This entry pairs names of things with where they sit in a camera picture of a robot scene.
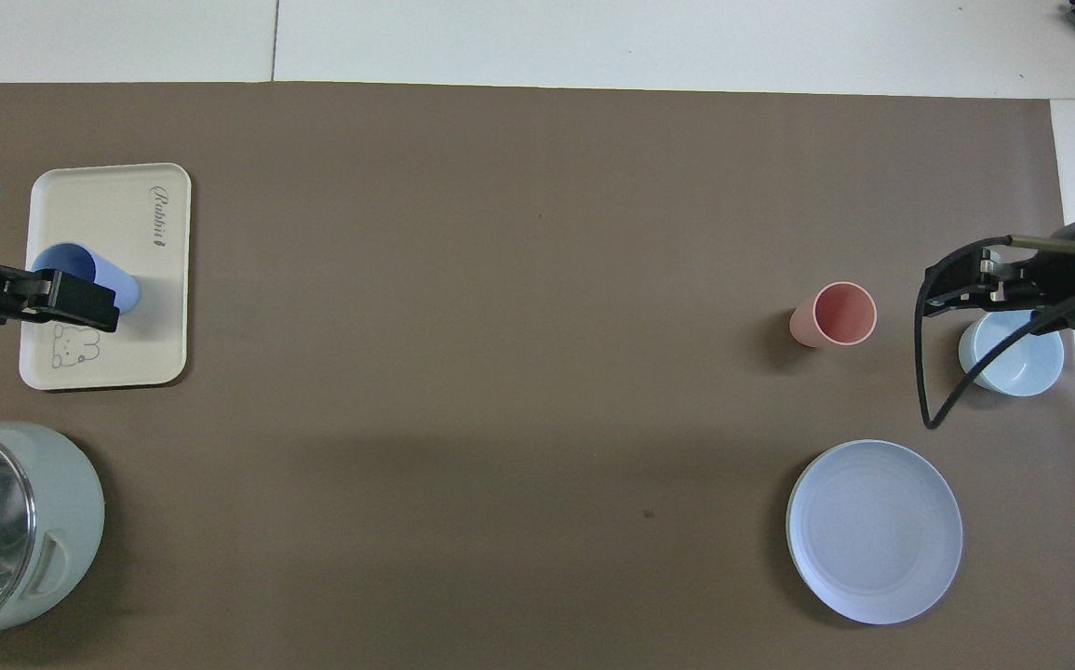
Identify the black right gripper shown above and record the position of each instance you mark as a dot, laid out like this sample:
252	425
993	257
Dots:
1068	279

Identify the blue plastic cup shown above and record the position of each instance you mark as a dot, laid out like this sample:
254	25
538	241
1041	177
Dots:
81	261

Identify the pink plastic cup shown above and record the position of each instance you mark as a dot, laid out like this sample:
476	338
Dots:
839	314

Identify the cream rabbit print tray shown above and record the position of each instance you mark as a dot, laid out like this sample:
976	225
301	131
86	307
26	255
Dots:
100	205

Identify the light blue bowl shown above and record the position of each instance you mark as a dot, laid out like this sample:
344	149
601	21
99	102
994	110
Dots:
1021	368

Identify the pale green cooking pot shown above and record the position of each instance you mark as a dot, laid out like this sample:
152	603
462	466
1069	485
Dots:
67	521

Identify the light blue plate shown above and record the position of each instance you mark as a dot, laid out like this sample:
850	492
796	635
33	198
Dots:
874	530

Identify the brown table mat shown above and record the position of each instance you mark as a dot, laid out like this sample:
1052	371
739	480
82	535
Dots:
500	372

